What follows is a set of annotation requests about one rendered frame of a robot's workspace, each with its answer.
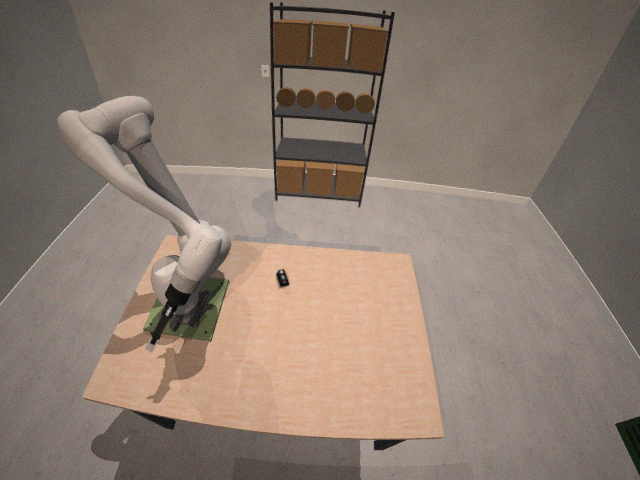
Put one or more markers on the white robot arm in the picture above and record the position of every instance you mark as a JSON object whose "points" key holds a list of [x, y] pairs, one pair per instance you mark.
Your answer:
{"points": [[124, 122]]}

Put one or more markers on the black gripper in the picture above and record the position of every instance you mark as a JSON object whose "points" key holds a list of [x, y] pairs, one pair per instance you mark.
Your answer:
{"points": [[175, 298]]}

